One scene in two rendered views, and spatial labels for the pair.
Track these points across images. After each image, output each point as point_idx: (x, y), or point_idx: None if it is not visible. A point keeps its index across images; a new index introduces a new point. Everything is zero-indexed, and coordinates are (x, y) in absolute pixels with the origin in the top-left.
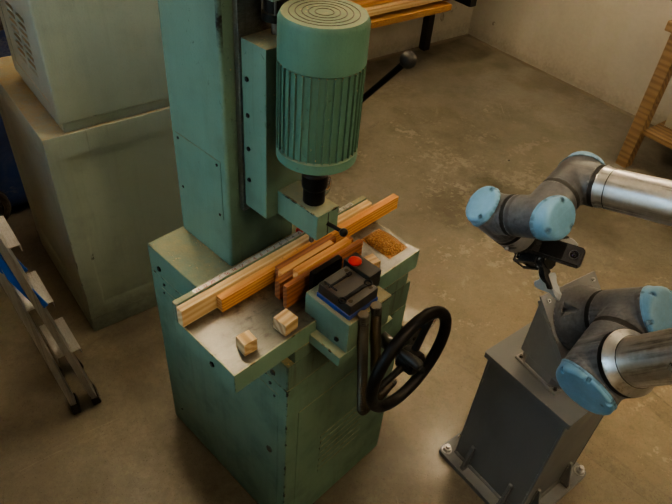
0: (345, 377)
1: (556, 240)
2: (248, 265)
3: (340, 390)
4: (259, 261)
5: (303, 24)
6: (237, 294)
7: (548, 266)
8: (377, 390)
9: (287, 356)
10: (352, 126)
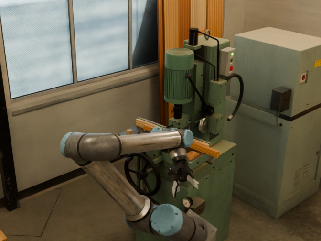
0: (158, 192)
1: (177, 164)
2: (159, 125)
3: (156, 197)
4: (162, 127)
5: (167, 49)
6: (148, 127)
7: (175, 176)
8: (124, 165)
9: None
10: (172, 88)
